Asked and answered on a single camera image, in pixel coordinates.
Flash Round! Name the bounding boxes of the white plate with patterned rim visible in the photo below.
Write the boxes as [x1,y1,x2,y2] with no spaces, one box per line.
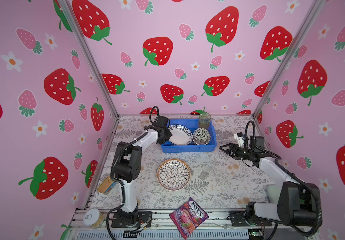
[169,125,193,146]

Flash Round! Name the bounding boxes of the purple striped bowl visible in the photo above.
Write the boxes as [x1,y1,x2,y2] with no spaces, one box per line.
[192,139,210,145]

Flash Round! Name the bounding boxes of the yellow transparent cup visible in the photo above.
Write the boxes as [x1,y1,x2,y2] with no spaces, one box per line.
[198,119,211,130]

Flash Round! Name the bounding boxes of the flower pattern plate brown rim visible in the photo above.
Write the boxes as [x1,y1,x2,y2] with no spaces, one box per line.
[157,159,191,191]

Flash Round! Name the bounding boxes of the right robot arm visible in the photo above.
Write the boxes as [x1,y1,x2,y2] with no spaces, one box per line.
[220,143,322,237]

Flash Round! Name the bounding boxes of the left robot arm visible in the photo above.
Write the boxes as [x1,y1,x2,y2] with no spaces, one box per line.
[110,126,172,225]

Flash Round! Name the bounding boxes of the blue plastic bin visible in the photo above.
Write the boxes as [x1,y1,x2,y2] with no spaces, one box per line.
[162,119,217,153]

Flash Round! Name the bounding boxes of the pale green oblong case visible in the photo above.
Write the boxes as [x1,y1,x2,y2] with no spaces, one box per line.
[266,185,281,204]

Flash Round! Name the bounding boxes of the purple Fox's candy bag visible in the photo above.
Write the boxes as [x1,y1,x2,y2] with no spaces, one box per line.
[169,197,209,240]

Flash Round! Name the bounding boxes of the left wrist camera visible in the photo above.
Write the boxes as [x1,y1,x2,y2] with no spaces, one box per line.
[153,116,170,129]

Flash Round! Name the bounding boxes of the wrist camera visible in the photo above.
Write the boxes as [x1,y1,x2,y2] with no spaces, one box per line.
[153,116,170,129]
[233,132,265,149]

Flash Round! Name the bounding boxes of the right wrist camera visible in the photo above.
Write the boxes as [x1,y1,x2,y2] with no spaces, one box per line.
[233,132,265,149]

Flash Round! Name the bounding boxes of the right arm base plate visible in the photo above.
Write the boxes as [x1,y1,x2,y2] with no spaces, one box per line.
[226,211,264,227]

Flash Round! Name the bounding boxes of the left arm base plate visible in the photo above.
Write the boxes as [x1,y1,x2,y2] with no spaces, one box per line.
[110,211,153,228]

